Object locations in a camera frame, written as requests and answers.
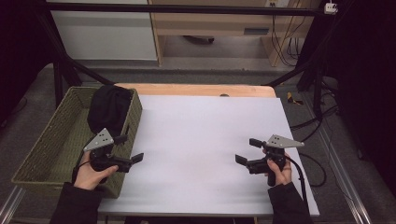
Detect black curtain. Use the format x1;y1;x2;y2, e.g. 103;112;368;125
323;0;396;197
0;0;60;125

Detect light wooden desk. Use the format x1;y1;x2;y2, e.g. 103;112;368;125
147;0;322;68

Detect thin black floor cable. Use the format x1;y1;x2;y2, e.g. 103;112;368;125
298;152;329;189

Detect white board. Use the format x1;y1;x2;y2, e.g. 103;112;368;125
97;94;320;217

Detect white cabinet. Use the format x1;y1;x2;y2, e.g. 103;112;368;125
46;0;159;62

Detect right hand-held gripper cable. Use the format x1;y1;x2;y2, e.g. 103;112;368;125
283;154;311;216

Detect black metal frame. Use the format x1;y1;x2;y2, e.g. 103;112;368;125
31;0;359;122

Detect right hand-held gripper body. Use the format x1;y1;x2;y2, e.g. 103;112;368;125
247;133;305;188

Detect black knit vest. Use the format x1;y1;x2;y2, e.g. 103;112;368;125
87;84;134;138

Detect hand-held gripper cable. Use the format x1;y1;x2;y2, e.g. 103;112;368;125
283;154;311;216
71;148;92;185

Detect thick black floor cable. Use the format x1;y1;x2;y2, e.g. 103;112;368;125
289;104;340;147

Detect small white camera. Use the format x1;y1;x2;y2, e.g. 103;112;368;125
323;2;339;16

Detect person's left hand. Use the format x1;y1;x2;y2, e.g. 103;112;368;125
74;151;120;191

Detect person's right hand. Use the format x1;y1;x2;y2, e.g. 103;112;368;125
262;148;294;187

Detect yellow and black tape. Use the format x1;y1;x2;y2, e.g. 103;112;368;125
286;91;304;106

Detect hanging black cables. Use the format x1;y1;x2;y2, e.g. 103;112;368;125
270;13;305;68

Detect green woven basket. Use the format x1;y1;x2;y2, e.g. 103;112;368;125
10;86;144;200

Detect aluminium floor rail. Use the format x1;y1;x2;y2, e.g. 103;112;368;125
312;122;375;224
0;186;26;224

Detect left hand-held gripper cable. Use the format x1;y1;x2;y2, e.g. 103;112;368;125
71;148;92;185

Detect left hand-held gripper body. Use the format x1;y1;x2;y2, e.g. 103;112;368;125
83;127;134;174

